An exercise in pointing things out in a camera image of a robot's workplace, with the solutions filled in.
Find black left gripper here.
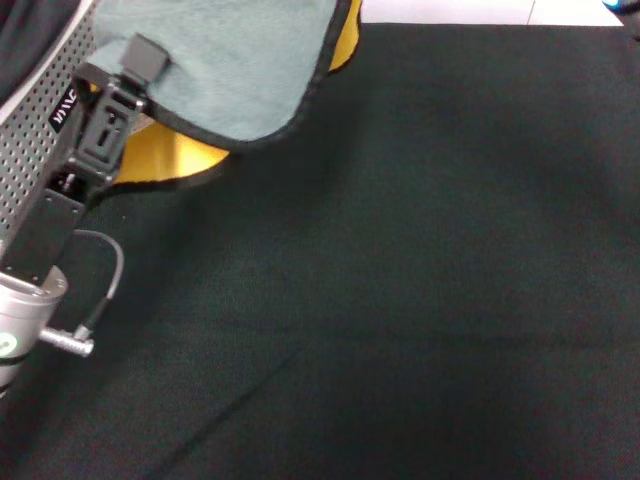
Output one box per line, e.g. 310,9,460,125
0,63,147,284

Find grey and yellow towel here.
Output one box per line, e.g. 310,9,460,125
83,0,364,194

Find grey perforated storage box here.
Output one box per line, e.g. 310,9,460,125
0,0,104,254

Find dark grey cloth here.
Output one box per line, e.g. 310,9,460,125
0,0,90,109

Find grey left gripper cable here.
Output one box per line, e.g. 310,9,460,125
38,228,126,359

